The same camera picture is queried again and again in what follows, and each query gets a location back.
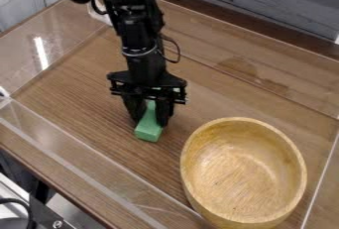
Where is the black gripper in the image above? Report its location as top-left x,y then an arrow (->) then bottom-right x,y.
107,55 -> 187,127

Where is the green rectangular block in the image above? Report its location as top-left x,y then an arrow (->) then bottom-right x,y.
134,87 -> 180,143

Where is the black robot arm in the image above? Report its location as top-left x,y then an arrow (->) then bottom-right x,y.
72,0 -> 187,126

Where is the brown wooden bowl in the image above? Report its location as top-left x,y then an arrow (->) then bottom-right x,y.
180,117 -> 307,229

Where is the clear acrylic tray wall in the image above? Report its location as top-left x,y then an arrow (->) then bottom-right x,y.
0,0 -> 339,229

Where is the clear acrylic corner bracket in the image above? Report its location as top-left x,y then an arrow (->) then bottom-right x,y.
87,0 -> 112,26

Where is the black metal bracket with bolt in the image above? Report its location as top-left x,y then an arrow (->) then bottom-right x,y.
30,196 -> 79,229

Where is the black cable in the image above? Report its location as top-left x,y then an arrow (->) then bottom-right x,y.
0,196 -> 48,229

